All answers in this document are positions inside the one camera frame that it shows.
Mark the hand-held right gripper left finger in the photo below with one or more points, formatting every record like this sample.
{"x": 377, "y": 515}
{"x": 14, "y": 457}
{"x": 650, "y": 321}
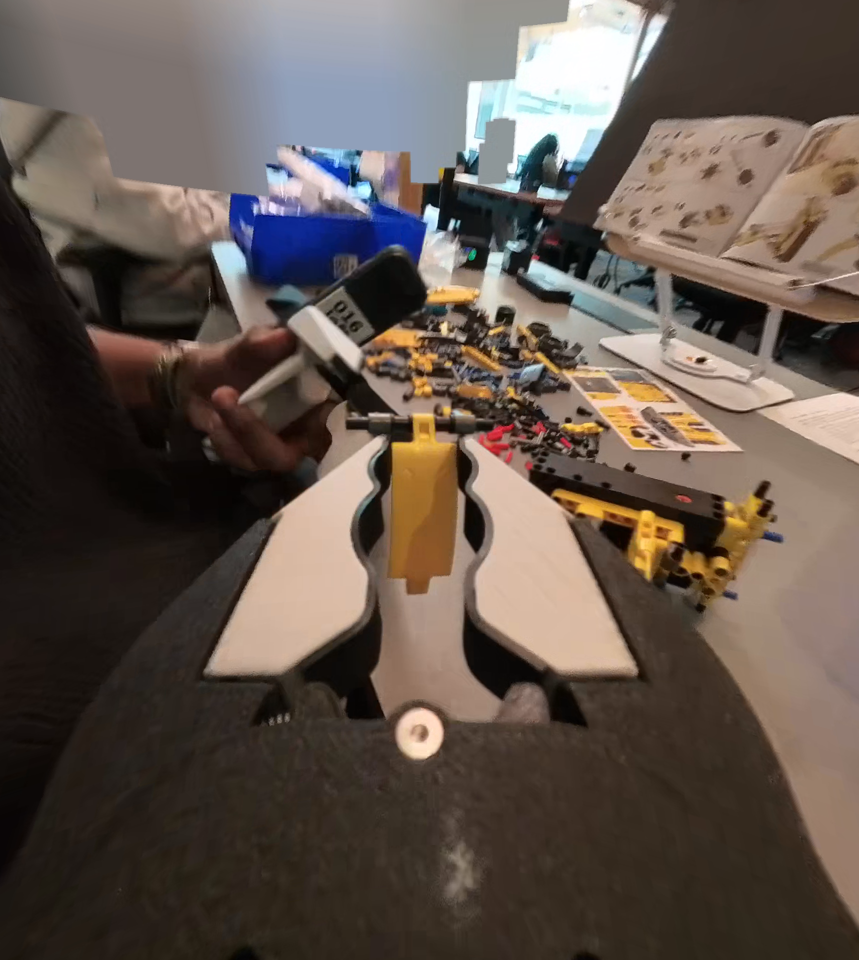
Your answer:
{"x": 294, "y": 592}

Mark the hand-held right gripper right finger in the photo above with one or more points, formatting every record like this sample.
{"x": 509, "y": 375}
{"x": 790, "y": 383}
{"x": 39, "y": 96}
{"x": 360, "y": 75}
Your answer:
{"x": 549, "y": 592}

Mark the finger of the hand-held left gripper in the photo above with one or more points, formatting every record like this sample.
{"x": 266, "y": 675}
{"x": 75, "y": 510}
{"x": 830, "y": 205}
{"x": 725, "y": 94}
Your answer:
{"x": 354, "y": 367}

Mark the yellow black toy brick model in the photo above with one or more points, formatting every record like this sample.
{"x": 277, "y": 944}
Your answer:
{"x": 624, "y": 495}

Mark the yellow brick panel with axle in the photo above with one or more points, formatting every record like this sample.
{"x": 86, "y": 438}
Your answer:
{"x": 422, "y": 510}

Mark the person's left hand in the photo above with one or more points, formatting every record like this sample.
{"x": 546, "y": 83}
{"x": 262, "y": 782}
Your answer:
{"x": 242, "y": 427}

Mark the clear plastic bag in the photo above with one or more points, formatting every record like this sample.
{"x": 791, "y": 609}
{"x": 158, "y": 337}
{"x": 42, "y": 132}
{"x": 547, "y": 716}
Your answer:
{"x": 441, "y": 251}

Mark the black charger green light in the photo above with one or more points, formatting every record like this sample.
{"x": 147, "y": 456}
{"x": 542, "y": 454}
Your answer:
{"x": 474, "y": 255}

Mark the blue plastic bin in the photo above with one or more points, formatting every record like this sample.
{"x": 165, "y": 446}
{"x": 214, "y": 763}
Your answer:
{"x": 294, "y": 247}

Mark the pile of small brick pieces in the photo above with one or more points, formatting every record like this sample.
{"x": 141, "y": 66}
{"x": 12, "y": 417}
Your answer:
{"x": 489, "y": 367}

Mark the grey black charger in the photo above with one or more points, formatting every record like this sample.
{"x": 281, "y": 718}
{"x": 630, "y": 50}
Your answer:
{"x": 518, "y": 262}

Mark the black flat box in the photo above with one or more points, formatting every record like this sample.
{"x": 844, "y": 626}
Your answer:
{"x": 546, "y": 287}

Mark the grey wristwatch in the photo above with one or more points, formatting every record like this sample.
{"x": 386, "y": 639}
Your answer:
{"x": 171, "y": 375}

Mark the yellow printed leaflet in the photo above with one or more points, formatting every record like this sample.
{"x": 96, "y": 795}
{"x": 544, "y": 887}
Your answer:
{"x": 647, "y": 412}

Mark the open instruction booklet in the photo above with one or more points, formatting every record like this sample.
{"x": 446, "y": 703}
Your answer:
{"x": 699, "y": 180}

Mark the printed paper sheets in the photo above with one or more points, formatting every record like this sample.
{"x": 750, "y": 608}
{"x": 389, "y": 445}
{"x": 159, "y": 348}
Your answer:
{"x": 849, "y": 435}

